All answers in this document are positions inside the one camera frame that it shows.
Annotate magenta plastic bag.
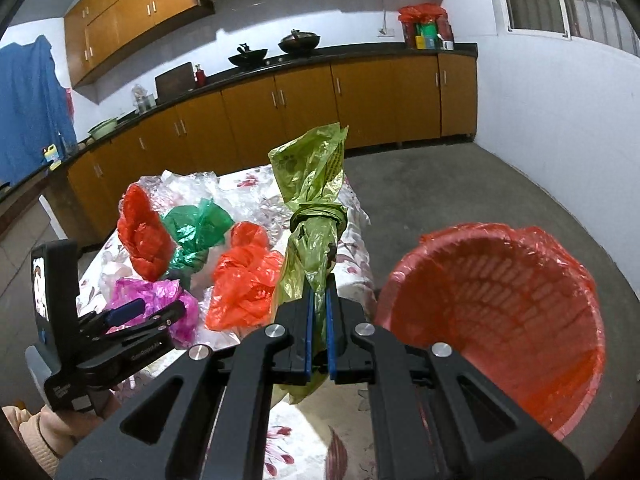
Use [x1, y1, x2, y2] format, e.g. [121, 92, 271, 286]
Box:
[105, 278, 200, 348]

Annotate orange-red knotted plastic bag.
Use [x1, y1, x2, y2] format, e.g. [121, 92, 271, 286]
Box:
[205, 221, 284, 332]

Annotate red plastic bag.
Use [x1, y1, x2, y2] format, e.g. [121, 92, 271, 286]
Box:
[117, 183, 175, 282]

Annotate green plastic bag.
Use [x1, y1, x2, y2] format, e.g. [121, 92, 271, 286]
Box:
[162, 200, 234, 274]

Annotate yellow-green plastic bag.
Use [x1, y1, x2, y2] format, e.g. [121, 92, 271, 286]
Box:
[268, 122, 350, 406]

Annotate clear bubble wrap sheet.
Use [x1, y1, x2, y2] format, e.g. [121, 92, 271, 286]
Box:
[136, 165, 292, 245]

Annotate red mesh trash basket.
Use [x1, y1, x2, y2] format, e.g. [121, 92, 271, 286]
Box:
[375, 223, 605, 440]

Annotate lower wooden kitchen cabinets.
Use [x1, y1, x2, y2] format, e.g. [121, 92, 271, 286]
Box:
[55, 53, 477, 245]

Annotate person's left hand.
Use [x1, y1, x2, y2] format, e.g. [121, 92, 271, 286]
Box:
[2, 394, 122, 478]

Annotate floral tablecloth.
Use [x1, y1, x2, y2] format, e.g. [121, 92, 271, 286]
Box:
[77, 183, 376, 479]

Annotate yellow detergent bottle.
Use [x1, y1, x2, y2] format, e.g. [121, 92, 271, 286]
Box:
[43, 144, 62, 170]

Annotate green pot on counter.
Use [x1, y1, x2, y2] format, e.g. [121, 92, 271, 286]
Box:
[89, 118, 118, 141]

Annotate blue hanging cloth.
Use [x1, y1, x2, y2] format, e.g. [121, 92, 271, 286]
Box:
[0, 35, 77, 185]

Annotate glass jars on counter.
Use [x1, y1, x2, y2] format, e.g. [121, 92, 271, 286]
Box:
[131, 84, 156, 115]

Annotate dark cutting board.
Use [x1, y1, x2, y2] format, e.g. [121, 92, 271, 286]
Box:
[155, 62, 195, 104]

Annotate red bottle on counter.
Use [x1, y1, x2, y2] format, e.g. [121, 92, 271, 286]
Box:
[195, 64, 206, 88]

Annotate black wok left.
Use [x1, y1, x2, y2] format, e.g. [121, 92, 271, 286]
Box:
[229, 44, 268, 70]

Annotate black wok with lid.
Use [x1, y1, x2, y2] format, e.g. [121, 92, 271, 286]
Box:
[279, 29, 321, 58]

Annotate red bag with groceries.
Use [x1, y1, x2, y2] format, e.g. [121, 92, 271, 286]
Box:
[398, 3, 454, 51]

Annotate barred window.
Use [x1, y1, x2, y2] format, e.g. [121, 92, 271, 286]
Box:
[504, 0, 639, 56]

